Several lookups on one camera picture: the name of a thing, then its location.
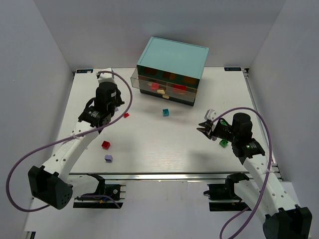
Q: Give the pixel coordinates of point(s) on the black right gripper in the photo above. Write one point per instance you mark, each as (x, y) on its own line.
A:
(214, 132)

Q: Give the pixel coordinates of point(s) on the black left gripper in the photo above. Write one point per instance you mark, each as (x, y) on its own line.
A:
(117, 100)

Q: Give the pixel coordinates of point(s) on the long red lego brick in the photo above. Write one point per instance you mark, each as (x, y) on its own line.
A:
(179, 89)

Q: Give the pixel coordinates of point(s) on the small red slope lego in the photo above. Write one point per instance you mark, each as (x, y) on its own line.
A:
(154, 87)

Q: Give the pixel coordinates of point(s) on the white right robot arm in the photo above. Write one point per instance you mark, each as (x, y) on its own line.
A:
(281, 217)

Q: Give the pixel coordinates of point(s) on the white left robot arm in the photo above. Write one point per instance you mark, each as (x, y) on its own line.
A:
(51, 182)

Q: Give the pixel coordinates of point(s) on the long green lego brick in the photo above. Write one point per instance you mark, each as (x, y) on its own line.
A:
(223, 122)

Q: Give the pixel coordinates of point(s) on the green lego cube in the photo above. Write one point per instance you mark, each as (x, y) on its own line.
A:
(223, 143)

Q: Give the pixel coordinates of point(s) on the left blue corner label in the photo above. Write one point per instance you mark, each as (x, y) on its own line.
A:
(84, 71)

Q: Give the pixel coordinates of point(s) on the blue corner label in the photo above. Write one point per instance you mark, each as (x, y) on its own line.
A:
(230, 69)
(84, 71)

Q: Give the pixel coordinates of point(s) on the small teal lego cube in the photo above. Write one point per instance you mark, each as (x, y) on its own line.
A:
(165, 112)

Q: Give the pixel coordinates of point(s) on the small red lego cube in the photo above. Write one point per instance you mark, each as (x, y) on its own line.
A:
(105, 145)

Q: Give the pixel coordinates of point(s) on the lilac lego brick front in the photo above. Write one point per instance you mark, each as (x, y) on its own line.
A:
(108, 158)

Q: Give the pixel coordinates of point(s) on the right blue corner label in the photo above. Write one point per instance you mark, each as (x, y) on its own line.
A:
(230, 69)

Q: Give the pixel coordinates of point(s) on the teal drawer cabinet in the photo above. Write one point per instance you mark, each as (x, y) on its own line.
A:
(174, 62)

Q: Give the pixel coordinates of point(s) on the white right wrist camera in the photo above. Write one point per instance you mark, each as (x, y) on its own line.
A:
(210, 115)

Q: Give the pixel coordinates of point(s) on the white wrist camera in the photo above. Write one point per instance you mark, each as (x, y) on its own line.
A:
(210, 115)
(105, 77)

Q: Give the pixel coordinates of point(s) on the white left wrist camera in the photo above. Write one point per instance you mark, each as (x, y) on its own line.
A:
(105, 77)

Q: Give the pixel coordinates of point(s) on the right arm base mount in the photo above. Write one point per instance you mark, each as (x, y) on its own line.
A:
(222, 197)

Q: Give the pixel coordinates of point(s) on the aluminium table front rail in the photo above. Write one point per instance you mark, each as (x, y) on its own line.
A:
(162, 176)

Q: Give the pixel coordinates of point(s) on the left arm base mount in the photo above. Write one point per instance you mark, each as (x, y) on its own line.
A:
(92, 191)

